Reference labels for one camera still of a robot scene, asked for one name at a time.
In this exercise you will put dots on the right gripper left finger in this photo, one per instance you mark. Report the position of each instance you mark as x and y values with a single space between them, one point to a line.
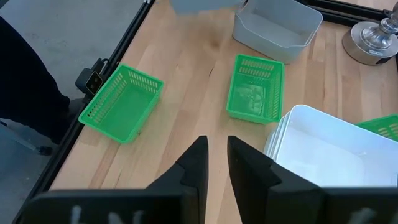
174 205

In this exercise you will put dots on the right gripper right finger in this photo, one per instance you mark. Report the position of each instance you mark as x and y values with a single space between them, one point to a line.
280 205

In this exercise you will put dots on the white plastic basket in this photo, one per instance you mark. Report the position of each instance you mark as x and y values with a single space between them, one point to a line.
326 155
267 144
275 137

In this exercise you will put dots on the green plastic basket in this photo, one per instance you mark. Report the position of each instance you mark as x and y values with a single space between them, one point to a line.
255 96
384 126
124 105

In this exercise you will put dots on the grey plastic basket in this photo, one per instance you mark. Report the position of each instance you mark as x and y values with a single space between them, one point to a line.
273 31

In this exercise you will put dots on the grey leg with caster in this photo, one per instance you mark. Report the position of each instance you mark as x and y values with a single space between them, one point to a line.
43 151

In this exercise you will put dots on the white shade table lamp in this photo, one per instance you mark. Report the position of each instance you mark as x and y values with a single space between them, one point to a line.
370 37

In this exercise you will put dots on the person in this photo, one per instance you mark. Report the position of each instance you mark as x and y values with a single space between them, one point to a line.
25 77

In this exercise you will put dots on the small black table camera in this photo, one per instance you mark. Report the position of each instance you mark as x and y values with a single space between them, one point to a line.
93 82

